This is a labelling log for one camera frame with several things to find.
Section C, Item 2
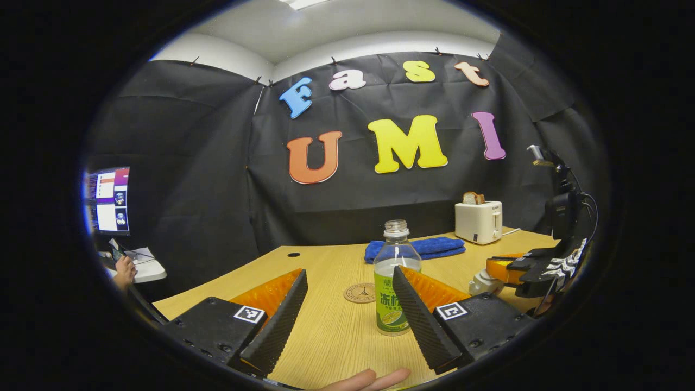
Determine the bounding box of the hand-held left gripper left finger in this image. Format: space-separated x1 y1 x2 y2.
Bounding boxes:
163 269 308 378

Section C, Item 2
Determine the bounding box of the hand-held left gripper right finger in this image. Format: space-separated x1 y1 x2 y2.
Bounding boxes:
392 266 535 375

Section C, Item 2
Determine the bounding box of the white floral teacup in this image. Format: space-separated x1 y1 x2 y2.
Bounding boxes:
469 270 508 297

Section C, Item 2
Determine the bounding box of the green label water bottle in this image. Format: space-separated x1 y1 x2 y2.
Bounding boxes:
374 219 422 336

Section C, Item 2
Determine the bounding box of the round wooden coaster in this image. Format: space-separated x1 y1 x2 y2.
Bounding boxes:
343 283 376 304

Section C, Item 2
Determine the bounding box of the white patterned dark cloth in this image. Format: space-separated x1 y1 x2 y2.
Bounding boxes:
543 239 588 283

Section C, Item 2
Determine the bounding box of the white toaster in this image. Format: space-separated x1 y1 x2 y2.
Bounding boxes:
455 201 503 245

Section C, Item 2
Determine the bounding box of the blue towel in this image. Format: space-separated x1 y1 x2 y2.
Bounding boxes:
364 236 466 264

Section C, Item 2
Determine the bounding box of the black backdrop cloth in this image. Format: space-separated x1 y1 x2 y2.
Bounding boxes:
87 33 606 299

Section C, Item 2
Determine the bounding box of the white side desk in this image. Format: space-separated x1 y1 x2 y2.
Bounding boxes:
106 239 167 284

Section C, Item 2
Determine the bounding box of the computer monitor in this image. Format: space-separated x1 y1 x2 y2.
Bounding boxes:
87 167 131 235

